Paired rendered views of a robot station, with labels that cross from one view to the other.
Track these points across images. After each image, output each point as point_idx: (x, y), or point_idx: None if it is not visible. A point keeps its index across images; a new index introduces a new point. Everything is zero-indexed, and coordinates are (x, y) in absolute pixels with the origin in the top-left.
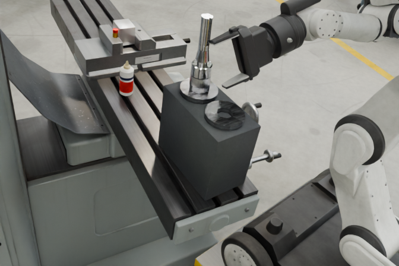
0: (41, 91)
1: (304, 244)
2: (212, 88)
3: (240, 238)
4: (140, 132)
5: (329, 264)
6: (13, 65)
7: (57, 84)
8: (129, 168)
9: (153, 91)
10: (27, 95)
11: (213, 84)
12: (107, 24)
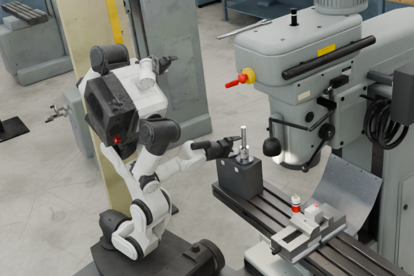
0: (339, 195)
1: (176, 256)
2: (238, 159)
3: (215, 246)
4: (275, 192)
5: (164, 250)
6: (347, 173)
7: (347, 222)
8: None
9: (280, 217)
10: (328, 167)
11: (238, 162)
12: (355, 271)
